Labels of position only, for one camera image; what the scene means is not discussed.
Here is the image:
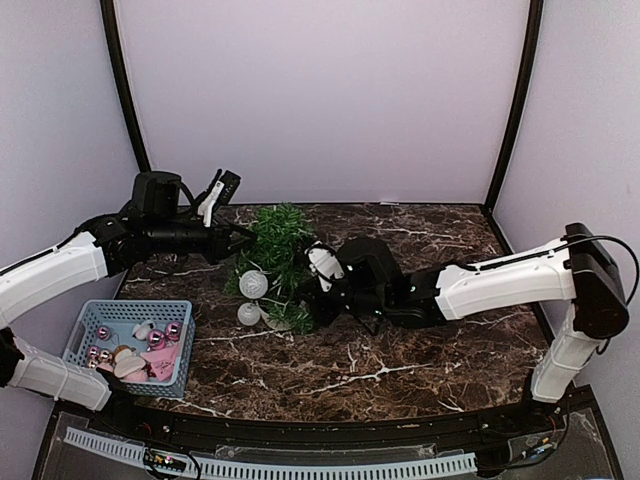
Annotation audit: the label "white perforated cable tray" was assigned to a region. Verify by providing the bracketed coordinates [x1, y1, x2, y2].
[63, 427, 477, 479]

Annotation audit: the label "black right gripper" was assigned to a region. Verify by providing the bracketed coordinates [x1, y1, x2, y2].
[294, 275, 389, 327]

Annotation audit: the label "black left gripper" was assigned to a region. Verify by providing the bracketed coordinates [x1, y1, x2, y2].
[147, 213, 257, 265]

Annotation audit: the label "light blue plastic basket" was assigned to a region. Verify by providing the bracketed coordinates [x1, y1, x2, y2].
[62, 300, 195, 399]

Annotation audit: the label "white ball string lights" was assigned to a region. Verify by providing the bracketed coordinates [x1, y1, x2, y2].
[235, 245, 321, 329]

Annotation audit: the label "pink bauble ornaments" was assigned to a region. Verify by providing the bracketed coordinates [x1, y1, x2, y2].
[86, 320, 183, 383]

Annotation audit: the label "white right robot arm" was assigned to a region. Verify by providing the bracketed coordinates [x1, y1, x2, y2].
[297, 223, 633, 434]

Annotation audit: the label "small green christmas tree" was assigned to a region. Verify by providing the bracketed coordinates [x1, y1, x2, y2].
[224, 204, 314, 334]

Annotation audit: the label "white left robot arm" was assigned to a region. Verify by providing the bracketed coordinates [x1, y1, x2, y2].
[1, 170, 256, 436]

